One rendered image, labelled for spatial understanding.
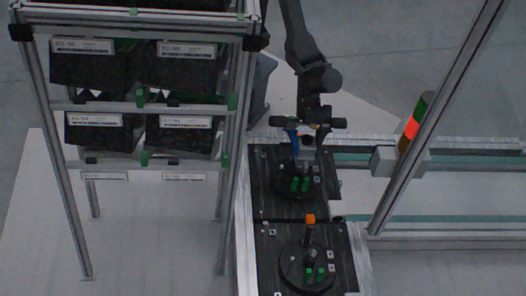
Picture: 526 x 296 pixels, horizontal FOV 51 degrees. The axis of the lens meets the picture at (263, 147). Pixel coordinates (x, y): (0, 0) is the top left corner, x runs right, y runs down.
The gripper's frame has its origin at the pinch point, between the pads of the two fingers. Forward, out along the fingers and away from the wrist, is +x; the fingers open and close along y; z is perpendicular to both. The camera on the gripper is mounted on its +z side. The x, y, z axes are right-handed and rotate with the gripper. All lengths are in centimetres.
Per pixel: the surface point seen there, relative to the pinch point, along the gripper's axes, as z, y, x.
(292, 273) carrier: 8.6, -4.1, 29.9
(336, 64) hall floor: -188, 59, -36
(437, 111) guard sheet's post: 32.7, 17.9, -8.6
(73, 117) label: 38, -48, -5
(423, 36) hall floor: -209, 121, -59
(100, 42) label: 50, -42, -17
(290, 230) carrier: -1.5, -3.1, 22.0
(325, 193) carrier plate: -9.3, 7.7, 13.6
